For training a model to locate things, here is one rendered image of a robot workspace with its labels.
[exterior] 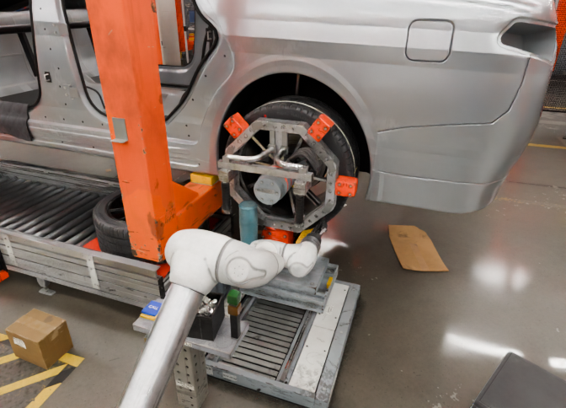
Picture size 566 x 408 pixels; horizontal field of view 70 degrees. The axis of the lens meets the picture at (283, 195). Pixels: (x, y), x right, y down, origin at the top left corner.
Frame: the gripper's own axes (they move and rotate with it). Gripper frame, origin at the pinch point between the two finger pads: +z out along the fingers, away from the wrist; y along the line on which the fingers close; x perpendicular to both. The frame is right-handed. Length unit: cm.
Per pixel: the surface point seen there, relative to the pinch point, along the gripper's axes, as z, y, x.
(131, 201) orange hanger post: -43, -40, 66
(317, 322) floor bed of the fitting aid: -8, -38, -41
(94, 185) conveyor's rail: 46, -155, 110
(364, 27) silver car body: 9, 69, 55
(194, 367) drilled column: -69, -51, -3
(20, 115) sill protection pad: 11, -119, 161
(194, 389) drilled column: -70, -60, -11
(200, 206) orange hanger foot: -6, -45, 45
